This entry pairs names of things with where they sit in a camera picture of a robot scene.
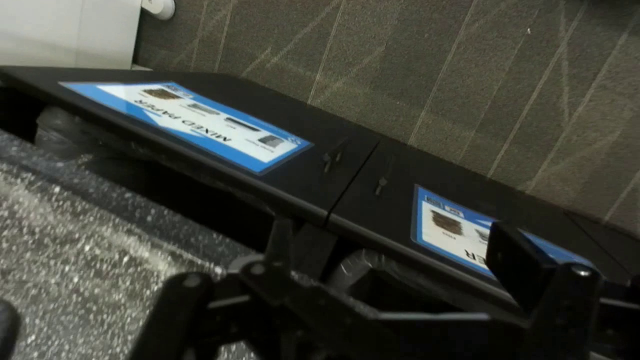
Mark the black bin door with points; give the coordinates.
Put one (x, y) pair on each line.
(377, 211)
(299, 187)

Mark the right mixed paper sign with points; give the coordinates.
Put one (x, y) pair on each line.
(209, 125)

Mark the left black bin door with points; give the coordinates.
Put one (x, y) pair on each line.
(377, 211)

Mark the right black bin door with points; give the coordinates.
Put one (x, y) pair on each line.
(299, 187)

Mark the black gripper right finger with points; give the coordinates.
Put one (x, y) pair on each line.
(569, 313)

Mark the black bin liner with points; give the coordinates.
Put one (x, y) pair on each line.
(81, 143)

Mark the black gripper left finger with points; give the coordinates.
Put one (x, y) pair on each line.
(195, 316)

